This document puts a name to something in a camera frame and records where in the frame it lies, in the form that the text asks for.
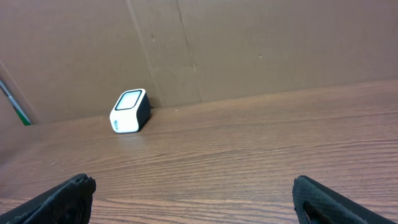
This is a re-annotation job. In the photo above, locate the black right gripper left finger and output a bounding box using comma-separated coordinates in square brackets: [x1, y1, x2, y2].
[1, 174, 96, 224]

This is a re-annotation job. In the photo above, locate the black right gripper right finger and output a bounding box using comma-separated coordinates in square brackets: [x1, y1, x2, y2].
[292, 175, 395, 224]

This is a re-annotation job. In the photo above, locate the white barcode scanner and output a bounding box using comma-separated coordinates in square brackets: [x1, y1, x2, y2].
[109, 88, 152, 134]

